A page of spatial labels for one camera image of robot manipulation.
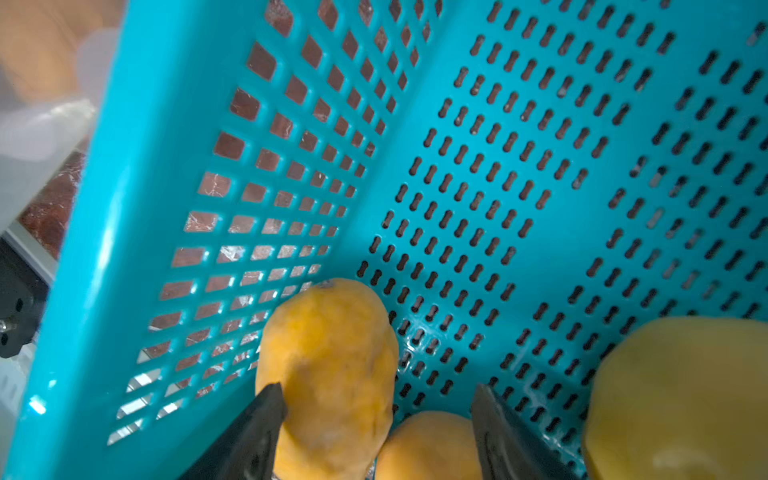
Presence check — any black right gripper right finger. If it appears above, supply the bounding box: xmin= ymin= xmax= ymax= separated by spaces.
xmin=471 ymin=384 xmax=577 ymax=480

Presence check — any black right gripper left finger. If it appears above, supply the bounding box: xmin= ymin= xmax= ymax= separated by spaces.
xmin=180 ymin=383 xmax=287 ymax=480

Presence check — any large brown potato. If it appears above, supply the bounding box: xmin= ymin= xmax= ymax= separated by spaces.
xmin=375 ymin=411 xmax=482 ymax=480

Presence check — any green-yellow potato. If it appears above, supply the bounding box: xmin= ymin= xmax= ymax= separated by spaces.
xmin=582 ymin=317 xmax=767 ymax=479

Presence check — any clear zipper bag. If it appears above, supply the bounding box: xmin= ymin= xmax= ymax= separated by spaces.
xmin=1 ymin=1 xmax=126 ymax=229

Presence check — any teal plastic basket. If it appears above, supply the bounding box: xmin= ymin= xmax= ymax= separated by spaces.
xmin=2 ymin=1 xmax=767 ymax=479

